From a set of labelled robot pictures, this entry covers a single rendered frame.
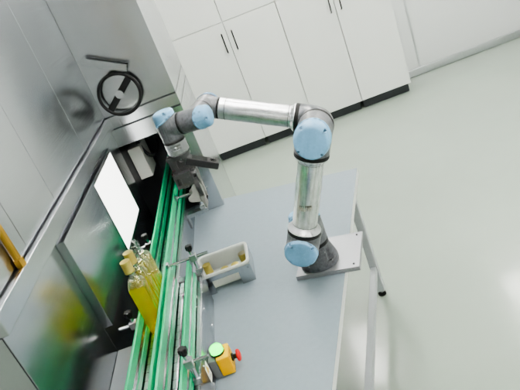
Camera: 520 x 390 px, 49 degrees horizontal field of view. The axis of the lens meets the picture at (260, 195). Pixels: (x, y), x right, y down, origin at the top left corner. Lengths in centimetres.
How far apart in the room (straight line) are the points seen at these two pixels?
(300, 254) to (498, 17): 508
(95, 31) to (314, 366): 180
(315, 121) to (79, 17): 142
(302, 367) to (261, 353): 18
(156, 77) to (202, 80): 282
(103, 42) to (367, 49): 345
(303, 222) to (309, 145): 29
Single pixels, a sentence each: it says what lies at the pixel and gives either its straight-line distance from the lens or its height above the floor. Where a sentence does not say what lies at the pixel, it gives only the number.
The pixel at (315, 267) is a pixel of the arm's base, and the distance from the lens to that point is 213.
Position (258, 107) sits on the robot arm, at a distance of 192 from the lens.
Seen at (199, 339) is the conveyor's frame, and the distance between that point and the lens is 188.
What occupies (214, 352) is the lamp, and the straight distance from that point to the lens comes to 186.
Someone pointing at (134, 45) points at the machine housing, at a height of 167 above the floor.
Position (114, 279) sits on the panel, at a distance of 212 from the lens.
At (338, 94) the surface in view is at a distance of 579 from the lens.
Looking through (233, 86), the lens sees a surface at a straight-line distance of 562.
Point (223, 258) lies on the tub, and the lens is 240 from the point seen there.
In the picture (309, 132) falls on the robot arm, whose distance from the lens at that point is 174.
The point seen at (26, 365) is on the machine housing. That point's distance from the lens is 153.
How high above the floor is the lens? 194
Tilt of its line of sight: 24 degrees down
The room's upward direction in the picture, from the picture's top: 22 degrees counter-clockwise
